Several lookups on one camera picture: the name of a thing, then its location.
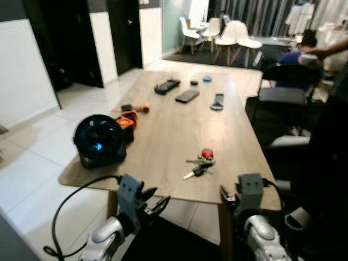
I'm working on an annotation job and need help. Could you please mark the key bunch with red fob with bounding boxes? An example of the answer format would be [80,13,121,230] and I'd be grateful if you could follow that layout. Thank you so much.
[183,148,216,181]

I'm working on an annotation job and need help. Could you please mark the white hand controller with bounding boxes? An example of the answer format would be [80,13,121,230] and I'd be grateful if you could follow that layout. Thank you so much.
[301,54,322,69]

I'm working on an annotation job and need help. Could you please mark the person's right hand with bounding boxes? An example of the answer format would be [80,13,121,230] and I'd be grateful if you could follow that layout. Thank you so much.
[304,48,327,59]

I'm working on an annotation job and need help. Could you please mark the wooden table leg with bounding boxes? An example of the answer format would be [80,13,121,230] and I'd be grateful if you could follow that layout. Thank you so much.
[217,202,234,261]
[107,190,118,219]

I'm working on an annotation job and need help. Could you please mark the black floor mat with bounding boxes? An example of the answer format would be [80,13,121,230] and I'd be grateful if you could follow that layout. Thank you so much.
[122,216,221,261]

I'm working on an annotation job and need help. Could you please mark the white slipper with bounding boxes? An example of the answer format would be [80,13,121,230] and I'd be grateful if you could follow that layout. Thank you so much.
[285,208,312,229]

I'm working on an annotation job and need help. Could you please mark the orange black power tool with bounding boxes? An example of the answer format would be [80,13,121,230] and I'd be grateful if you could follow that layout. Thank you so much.
[116,104,136,143]

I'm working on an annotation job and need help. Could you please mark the black round fan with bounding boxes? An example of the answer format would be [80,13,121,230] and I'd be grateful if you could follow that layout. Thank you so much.
[73,114,128,169]

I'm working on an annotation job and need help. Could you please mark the white rounded object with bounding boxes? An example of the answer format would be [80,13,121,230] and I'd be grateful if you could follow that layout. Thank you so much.
[269,135,310,148]

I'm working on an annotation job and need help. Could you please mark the black phone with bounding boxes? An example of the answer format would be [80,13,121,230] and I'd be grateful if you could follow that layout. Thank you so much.
[175,89,200,104]

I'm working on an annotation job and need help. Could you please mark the black handheld controller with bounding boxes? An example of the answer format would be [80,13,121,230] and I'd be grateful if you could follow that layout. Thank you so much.
[154,79,181,96]

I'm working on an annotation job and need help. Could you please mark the black folding chair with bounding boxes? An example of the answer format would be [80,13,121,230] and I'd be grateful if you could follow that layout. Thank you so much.
[251,64,322,136]

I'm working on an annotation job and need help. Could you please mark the dark rug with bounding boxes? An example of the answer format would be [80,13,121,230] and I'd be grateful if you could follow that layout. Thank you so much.
[163,45,297,69]

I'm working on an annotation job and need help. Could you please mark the seated person in blue shirt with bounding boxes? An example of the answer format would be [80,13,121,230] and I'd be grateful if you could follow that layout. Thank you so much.
[275,30,325,90]

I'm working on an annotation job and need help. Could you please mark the black door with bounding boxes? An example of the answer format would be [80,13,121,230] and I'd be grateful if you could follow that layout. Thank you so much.
[22,0,104,90]
[107,0,143,76]

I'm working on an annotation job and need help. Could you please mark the white shell chair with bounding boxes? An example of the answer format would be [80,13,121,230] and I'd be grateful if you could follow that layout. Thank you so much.
[214,21,240,63]
[179,16,202,55]
[199,17,222,53]
[234,22,263,69]

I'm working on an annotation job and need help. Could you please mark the dark grey curtain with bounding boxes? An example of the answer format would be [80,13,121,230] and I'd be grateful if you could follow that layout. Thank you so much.
[209,0,348,38]

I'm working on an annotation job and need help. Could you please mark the white hanging garments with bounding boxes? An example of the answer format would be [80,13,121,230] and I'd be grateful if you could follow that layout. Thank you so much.
[287,3,316,36]

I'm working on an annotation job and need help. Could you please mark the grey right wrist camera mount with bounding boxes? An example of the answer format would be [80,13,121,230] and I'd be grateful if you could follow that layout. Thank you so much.
[237,173,266,214]

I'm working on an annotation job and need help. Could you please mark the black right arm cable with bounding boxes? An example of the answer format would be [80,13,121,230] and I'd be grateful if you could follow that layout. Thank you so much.
[263,178,284,210]

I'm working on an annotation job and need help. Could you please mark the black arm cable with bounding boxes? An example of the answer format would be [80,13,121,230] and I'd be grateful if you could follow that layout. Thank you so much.
[263,178,284,210]
[43,175,121,259]

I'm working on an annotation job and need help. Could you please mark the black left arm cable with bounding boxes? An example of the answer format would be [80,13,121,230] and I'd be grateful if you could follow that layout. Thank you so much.
[43,175,121,259]

